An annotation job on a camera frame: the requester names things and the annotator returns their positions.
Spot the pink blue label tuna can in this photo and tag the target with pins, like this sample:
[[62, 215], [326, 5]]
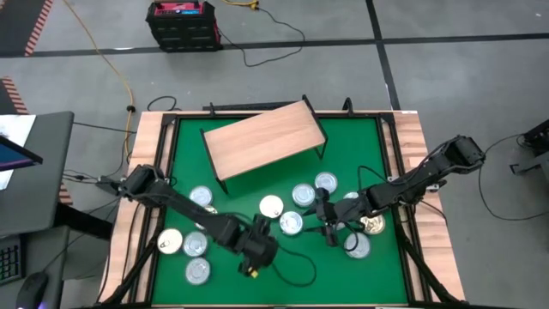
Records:
[[211, 209], [271, 206]]

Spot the grey desk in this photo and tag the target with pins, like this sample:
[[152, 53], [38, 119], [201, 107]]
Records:
[[51, 180]]

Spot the black equipment stand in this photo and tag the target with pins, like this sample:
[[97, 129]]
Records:
[[536, 146]]

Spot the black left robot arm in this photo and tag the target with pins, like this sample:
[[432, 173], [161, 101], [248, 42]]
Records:
[[214, 224]]

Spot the pale lid tuna can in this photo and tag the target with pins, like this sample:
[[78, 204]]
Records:
[[170, 240]]

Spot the black table frame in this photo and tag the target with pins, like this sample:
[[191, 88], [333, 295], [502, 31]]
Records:
[[425, 266]]

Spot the black computer mouse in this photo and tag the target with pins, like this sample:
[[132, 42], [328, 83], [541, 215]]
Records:
[[32, 289]]

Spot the red albacore tuna can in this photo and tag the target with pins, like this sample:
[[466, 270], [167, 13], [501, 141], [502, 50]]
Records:
[[362, 252]]

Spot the white paper sheet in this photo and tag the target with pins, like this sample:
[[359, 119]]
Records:
[[17, 129]]

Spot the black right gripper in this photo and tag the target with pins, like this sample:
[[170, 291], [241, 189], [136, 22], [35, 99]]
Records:
[[343, 210]]

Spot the gold lid tuna can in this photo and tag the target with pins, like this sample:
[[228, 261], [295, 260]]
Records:
[[372, 224]]

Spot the black keyboard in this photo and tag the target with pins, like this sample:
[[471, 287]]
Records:
[[8, 262]]

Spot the laptop screen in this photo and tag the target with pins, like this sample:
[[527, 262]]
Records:
[[17, 156]]

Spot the silver lid tuna can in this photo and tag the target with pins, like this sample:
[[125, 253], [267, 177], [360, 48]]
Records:
[[326, 182], [197, 270], [200, 195], [351, 195], [195, 244]]

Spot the green table mat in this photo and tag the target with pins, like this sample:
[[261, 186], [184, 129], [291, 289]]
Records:
[[300, 279]]

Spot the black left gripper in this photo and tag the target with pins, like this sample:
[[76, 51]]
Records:
[[259, 251]]

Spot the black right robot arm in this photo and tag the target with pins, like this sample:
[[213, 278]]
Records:
[[420, 176]]

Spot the wooden shelf with black legs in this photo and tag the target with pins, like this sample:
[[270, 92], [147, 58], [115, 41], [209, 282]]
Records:
[[261, 141]]

